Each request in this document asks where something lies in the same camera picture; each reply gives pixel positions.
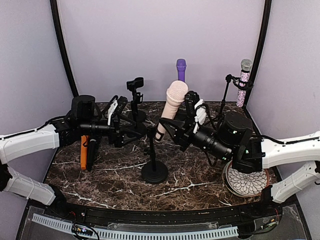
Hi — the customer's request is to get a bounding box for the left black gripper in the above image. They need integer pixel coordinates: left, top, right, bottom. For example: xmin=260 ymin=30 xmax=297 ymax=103
xmin=79 ymin=114 xmax=141 ymax=148

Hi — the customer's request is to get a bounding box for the beige pink microphone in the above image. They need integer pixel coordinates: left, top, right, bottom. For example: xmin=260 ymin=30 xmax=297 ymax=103
xmin=154 ymin=80 xmax=189 ymax=143

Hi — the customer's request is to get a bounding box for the black microphone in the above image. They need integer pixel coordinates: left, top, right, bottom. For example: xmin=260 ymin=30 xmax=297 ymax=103
xmin=86 ymin=138 xmax=97 ymax=172

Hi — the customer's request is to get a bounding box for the orange microphone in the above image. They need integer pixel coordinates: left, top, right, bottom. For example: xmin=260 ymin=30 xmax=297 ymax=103
xmin=80 ymin=135 xmax=89 ymax=170

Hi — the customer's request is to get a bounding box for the black stand of beige microphone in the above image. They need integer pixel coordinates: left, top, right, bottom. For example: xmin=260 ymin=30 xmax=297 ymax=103
xmin=141 ymin=127 xmax=168 ymax=185

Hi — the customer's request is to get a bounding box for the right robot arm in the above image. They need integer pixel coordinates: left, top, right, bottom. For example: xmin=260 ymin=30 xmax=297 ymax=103
xmin=159 ymin=111 xmax=320 ymax=217

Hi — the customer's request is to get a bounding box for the black stand of purple microphone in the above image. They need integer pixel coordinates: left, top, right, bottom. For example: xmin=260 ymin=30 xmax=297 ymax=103
xmin=174 ymin=101 xmax=187 ymax=121

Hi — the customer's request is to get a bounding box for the purple microphone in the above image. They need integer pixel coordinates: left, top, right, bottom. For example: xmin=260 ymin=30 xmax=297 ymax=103
xmin=176 ymin=58 xmax=187 ymax=82

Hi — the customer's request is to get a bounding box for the black tripod mic stand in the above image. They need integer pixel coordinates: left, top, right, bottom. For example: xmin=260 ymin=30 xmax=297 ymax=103
xmin=207 ymin=74 xmax=254 ymax=124

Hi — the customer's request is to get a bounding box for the glitter silver microphone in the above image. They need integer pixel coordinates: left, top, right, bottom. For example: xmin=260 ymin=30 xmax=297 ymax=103
xmin=236 ymin=58 xmax=253 ymax=107

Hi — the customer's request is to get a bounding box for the flower pattern plate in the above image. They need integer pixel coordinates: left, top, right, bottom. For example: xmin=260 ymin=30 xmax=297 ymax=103
xmin=222 ymin=161 xmax=270 ymax=198

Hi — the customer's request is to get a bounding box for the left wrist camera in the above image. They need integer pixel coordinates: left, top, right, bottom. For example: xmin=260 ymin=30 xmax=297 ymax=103
xmin=102 ymin=95 xmax=128 ymax=126

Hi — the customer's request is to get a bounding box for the white cable duct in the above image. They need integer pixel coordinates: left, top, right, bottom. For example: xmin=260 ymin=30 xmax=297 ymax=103
xmin=31 ymin=213 xmax=239 ymax=240

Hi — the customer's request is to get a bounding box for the black front rail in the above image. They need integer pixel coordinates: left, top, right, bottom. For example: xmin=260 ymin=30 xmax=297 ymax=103
xmin=45 ymin=202 xmax=283 ymax=226

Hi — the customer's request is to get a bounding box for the left black frame post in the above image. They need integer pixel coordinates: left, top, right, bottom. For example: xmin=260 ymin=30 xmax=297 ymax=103
xmin=49 ymin=0 xmax=79 ymax=97

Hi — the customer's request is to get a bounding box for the black frame post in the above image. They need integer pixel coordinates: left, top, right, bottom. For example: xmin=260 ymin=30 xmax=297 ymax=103
xmin=49 ymin=0 xmax=79 ymax=97
xmin=246 ymin=0 xmax=273 ymax=108

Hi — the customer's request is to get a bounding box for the right black frame post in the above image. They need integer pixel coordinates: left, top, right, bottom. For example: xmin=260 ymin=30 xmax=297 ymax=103
xmin=246 ymin=0 xmax=273 ymax=108

